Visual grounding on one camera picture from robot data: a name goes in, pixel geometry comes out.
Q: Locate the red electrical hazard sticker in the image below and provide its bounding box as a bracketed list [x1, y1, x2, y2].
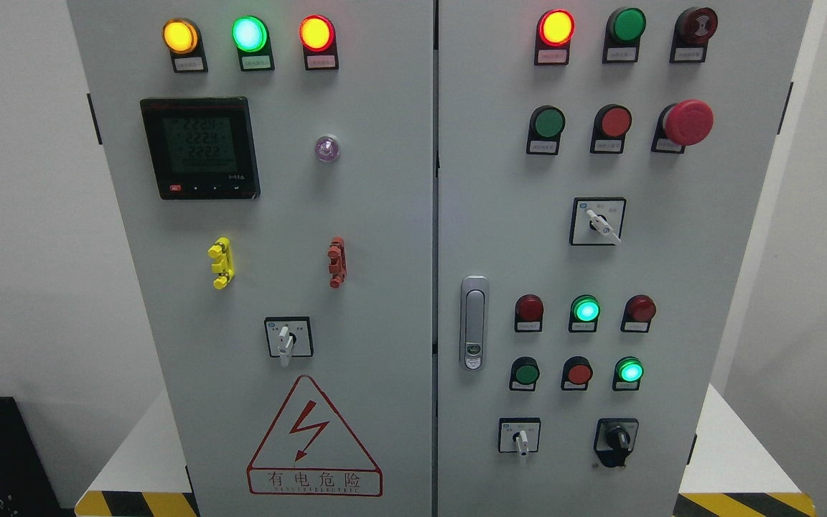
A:
[246, 374, 382, 498]

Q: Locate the red push button lower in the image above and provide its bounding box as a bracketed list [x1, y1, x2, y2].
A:
[561, 356, 594, 391]

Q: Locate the red emergency stop button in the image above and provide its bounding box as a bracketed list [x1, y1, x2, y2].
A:
[652, 99, 714, 154]

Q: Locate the grey cabinet door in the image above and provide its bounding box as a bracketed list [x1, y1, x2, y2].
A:
[67, 1, 434, 516]
[437, 1, 813, 516]

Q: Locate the green push button second row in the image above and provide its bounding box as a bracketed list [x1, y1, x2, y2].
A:
[525, 105, 566, 156]

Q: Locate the yellow terminal block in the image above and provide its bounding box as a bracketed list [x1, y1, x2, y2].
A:
[207, 236, 235, 290]

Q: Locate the red indicator light top left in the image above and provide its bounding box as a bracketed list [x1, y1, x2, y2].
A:
[299, 14, 339, 70]

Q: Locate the clear white indicator lamp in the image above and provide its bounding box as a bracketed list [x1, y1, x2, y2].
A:
[314, 134, 341, 163]

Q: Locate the black digital power meter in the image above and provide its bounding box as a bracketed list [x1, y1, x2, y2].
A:
[140, 97, 261, 200]

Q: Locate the dark red indicator left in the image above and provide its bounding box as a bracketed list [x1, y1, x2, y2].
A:
[514, 294, 544, 332]

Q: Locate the white rotary light switch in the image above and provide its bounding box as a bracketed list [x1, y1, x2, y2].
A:
[263, 317, 314, 368]

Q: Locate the red push button second row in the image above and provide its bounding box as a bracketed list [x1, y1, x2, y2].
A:
[589, 103, 632, 154]

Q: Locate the lit green push button lower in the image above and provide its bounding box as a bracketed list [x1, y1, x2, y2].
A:
[612, 356, 645, 391]

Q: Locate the dark red buzzer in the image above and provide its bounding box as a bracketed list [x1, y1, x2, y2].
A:
[669, 6, 719, 63]

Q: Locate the yellow indicator light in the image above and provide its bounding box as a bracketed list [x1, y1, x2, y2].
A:
[163, 19, 209, 73]

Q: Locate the black rotary selector knob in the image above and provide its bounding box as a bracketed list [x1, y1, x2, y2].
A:
[593, 418, 640, 468]

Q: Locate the red terminal block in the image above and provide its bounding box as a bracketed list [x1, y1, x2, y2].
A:
[326, 236, 347, 289]

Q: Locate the dark red indicator right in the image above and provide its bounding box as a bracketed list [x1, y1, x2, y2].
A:
[621, 294, 657, 333]

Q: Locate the small white rotary switch bottom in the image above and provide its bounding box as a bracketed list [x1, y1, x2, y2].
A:
[497, 418, 541, 456]

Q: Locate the lit green indicator middle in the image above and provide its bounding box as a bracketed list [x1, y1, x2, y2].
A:
[568, 294, 600, 332]

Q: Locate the green push button top right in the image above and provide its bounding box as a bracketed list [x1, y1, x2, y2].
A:
[602, 6, 647, 63]

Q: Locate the lit red indicator light right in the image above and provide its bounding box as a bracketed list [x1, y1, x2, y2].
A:
[534, 9, 575, 66]

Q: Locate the right grey cabinet door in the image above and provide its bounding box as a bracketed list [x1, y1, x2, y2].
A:
[437, 1, 813, 516]

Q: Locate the silver door lock handle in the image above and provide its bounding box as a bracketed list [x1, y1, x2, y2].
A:
[459, 276, 489, 372]

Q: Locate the dark red indicator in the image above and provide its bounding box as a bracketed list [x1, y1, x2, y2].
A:
[621, 294, 657, 333]
[514, 294, 544, 332]

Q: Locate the green indicator light top left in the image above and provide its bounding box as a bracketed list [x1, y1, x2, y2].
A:
[232, 16, 275, 72]

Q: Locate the white rotary selector switch right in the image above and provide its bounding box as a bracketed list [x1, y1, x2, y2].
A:
[570, 197, 627, 246]

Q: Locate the white platform with hazard stripes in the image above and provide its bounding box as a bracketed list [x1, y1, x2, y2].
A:
[73, 387, 816, 516]

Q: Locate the left grey cabinet door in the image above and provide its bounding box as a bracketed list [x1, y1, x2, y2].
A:
[67, 1, 434, 516]

